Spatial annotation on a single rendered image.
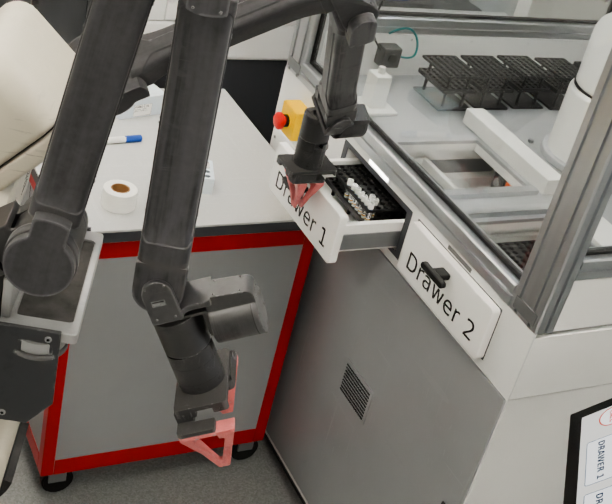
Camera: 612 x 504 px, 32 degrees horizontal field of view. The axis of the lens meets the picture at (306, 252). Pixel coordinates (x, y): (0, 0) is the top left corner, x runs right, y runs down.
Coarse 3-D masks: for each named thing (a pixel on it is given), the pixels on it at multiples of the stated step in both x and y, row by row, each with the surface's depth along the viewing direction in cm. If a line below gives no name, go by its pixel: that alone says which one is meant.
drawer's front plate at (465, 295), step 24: (408, 240) 206; (432, 240) 200; (432, 264) 199; (456, 264) 194; (432, 288) 200; (456, 288) 193; (480, 288) 189; (480, 312) 187; (456, 336) 194; (480, 336) 188
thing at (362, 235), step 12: (348, 216) 219; (348, 228) 205; (360, 228) 206; (372, 228) 208; (384, 228) 209; (396, 228) 210; (348, 240) 206; (360, 240) 208; (372, 240) 209; (384, 240) 211; (396, 240) 212
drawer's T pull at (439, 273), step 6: (426, 264) 195; (426, 270) 195; (432, 270) 194; (438, 270) 194; (444, 270) 195; (432, 276) 193; (438, 276) 192; (444, 276) 193; (438, 282) 192; (444, 282) 191
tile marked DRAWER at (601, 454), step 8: (600, 440) 148; (608, 440) 147; (592, 448) 148; (600, 448) 147; (608, 448) 145; (592, 456) 146; (600, 456) 145; (608, 456) 144; (592, 464) 145; (600, 464) 144; (608, 464) 142; (592, 472) 143; (600, 472) 142; (608, 472) 141; (584, 480) 143; (592, 480) 142; (600, 480) 141
